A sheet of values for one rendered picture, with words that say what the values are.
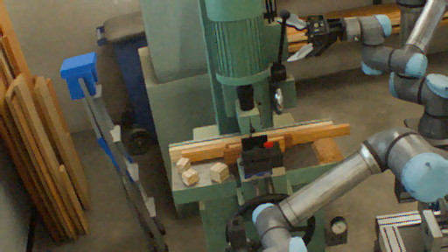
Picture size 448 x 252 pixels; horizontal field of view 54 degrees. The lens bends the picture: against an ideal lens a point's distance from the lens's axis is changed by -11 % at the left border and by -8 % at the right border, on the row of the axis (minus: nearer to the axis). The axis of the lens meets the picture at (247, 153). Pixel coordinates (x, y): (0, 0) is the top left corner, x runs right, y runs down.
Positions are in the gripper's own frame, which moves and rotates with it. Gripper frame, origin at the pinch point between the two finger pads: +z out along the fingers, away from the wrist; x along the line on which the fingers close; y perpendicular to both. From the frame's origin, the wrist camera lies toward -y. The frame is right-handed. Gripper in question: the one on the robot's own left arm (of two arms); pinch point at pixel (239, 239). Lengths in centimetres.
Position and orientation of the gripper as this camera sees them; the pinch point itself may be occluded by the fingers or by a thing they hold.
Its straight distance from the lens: 145.3
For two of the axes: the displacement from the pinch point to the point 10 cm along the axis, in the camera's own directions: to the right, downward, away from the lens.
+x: 9.8, -1.7, 0.5
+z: -0.6, -0.5, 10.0
